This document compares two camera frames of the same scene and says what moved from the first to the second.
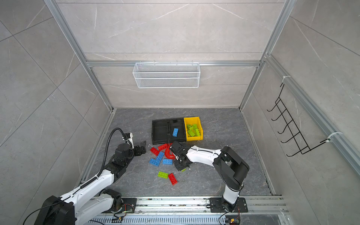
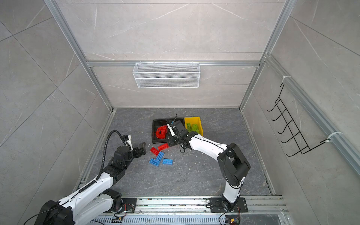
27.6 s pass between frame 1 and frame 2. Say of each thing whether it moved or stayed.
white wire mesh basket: stayed
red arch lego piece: moved
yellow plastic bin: stayed
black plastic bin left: stayed
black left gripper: stayed
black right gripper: moved
